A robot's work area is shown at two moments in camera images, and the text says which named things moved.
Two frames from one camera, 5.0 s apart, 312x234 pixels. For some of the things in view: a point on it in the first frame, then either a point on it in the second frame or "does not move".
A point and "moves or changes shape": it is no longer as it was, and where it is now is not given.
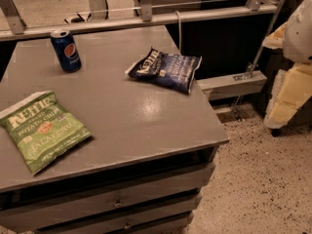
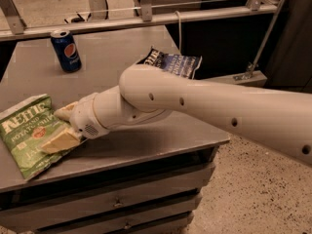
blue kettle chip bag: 174,71 does not move
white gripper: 299,33 to 83,117
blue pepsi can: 65,50 does not move
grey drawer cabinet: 134,176 does not move
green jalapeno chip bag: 43,130 moves or changes shape
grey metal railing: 13,28 does not move
